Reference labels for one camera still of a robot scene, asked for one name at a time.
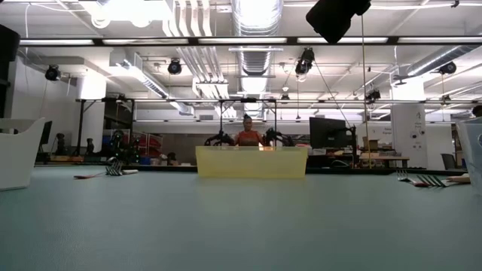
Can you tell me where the silver ventilation duct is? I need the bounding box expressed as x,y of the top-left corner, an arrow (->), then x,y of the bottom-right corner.
230,0 -> 284,118

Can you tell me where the yellow plastic bin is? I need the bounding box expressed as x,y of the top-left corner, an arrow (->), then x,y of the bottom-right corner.
194,145 -> 309,179

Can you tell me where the wooden handled metal fork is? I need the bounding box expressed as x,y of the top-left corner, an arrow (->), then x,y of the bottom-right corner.
416,174 -> 472,188

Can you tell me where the background desk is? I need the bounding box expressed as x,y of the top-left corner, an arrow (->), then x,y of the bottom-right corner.
359,155 -> 410,169

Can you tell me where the red tipped metal fork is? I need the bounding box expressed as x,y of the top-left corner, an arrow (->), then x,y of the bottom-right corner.
395,169 -> 429,188
73,171 -> 112,180

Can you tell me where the white handled metal fork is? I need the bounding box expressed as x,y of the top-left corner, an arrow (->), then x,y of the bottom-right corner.
104,160 -> 140,177

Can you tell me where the green table mat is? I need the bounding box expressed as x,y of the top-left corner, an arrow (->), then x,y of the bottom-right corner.
0,165 -> 482,271

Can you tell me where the clear plastic bin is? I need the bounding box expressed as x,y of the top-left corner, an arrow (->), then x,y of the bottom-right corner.
456,117 -> 482,195

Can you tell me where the white building pillar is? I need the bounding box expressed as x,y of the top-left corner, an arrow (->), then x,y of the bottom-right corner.
390,81 -> 428,169

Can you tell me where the black background rig frame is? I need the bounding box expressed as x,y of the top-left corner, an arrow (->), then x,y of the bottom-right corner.
76,97 -> 280,156

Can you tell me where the overhead LED light bar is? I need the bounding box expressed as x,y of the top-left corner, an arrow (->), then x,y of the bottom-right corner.
0,35 -> 482,47

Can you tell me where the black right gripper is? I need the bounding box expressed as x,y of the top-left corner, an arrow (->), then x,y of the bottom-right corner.
305,0 -> 372,43

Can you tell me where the black computer monitor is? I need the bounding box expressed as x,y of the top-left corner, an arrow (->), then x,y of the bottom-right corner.
309,116 -> 358,151

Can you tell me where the white plastic bin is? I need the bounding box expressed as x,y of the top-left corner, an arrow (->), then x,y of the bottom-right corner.
0,117 -> 46,192

